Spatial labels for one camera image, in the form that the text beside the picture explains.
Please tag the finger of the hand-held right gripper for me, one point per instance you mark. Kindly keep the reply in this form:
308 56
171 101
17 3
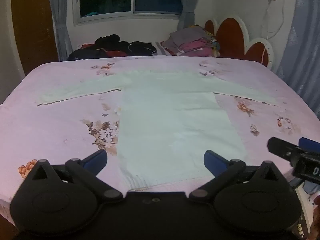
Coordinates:
310 143
280 148

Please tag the red and white headboard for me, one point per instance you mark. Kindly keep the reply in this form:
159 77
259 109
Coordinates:
231 37

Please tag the pile of dark clothes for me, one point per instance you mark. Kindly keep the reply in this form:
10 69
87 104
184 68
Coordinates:
112 46

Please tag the white knit sweater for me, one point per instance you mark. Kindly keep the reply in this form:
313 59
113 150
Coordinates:
170 120

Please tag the brown wooden door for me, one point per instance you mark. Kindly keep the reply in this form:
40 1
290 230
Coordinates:
32 25

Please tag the pink floral bed sheet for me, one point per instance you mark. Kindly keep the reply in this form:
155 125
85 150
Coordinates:
50 135

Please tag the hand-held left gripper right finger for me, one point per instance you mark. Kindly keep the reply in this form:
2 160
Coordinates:
213 159

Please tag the grey curtain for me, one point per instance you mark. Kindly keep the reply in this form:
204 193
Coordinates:
188 0
60 22

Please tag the stack of folded clothes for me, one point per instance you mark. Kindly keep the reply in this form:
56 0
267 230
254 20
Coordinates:
190 41

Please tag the striped bed sheet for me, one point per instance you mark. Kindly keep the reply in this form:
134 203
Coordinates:
160 48

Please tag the person's right hand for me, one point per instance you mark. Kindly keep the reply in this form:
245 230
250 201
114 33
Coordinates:
316 217

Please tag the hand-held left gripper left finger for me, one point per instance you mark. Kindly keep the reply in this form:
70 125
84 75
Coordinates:
97 159

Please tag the light blue patterned curtain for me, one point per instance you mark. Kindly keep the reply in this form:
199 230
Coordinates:
302 42

